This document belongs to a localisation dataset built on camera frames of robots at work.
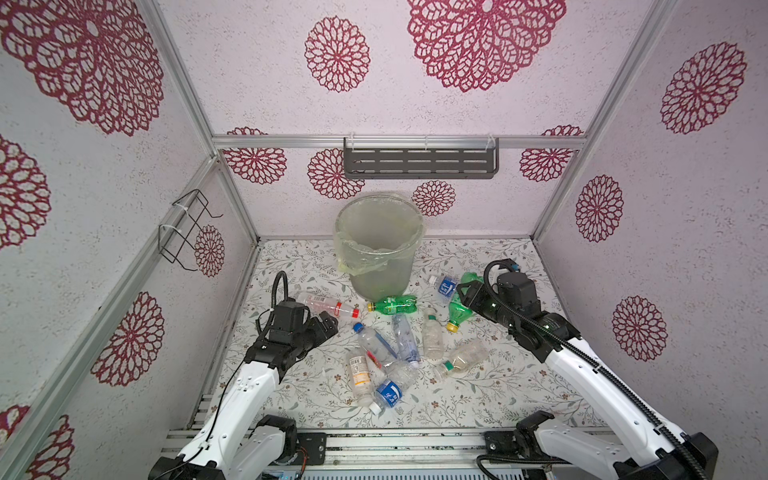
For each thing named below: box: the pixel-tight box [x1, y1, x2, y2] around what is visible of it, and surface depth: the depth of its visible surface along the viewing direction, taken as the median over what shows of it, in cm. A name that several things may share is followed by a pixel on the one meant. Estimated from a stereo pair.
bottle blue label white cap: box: [369, 362, 419, 416], surface depth 80 cm
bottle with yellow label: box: [349, 348, 373, 406], surface depth 83 cm
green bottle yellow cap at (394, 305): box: [367, 295, 418, 316], surface depth 99 cm
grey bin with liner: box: [335, 192, 425, 302], surface depth 96 cm
